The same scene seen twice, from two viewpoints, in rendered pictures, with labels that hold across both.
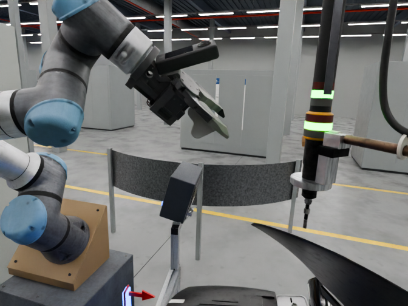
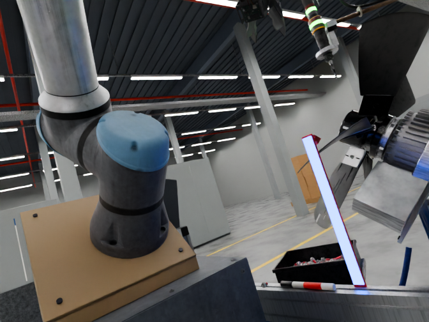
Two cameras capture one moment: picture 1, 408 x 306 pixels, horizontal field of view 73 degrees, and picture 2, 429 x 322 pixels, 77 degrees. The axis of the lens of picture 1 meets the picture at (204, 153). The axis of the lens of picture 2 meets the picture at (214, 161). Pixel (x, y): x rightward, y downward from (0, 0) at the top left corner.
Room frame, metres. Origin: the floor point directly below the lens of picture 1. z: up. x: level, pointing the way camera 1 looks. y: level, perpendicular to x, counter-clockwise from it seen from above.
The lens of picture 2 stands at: (0.31, 0.76, 1.12)
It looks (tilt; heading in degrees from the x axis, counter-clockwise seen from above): 7 degrees up; 307
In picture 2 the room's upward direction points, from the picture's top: 17 degrees counter-clockwise
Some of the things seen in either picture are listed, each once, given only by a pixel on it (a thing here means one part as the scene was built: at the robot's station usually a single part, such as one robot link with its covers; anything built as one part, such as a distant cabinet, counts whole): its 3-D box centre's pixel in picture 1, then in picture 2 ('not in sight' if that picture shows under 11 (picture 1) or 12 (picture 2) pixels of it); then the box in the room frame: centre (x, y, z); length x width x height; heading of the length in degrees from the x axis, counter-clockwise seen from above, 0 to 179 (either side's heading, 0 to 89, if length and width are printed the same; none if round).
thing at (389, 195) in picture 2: not in sight; (387, 195); (0.44, -0.14, 0.98); 0.20 x 0.16 x 0.20; 173
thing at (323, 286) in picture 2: not in sight; (306, 285); (0.62, 0.16, 0.87); 0.14 x 0.01 x 0.01; 170
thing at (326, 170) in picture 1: (318, 158); (325, 39); (0.46, -0.20, 1.50); 0.09 x 0.07 x 0.10; 28
